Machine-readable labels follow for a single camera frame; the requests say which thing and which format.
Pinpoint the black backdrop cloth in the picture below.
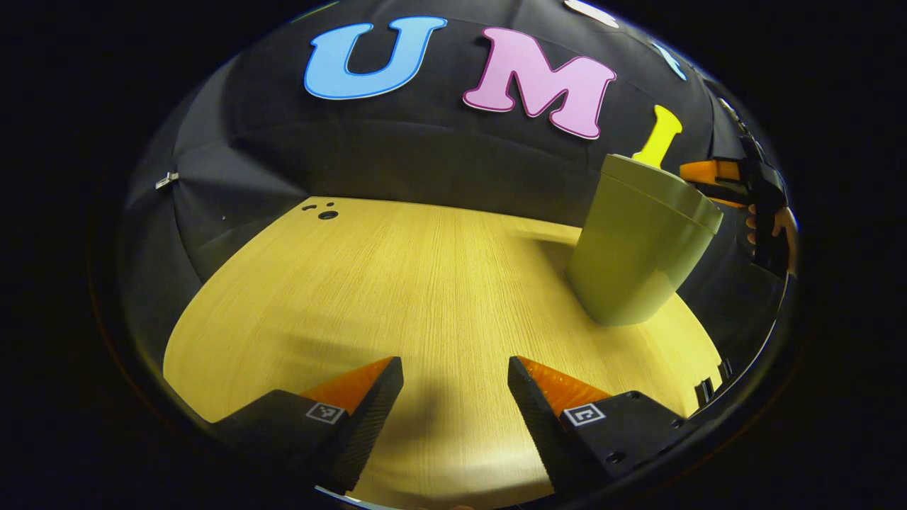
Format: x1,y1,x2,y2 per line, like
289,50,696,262
120,0,792,373

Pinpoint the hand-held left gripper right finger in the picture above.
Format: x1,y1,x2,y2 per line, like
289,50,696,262
507,356,700,497

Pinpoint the green desktop garbage bin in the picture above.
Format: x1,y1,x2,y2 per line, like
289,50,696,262
567,154,724,327

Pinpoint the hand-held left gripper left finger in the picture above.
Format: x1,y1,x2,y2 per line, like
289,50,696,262
213,356,405,495

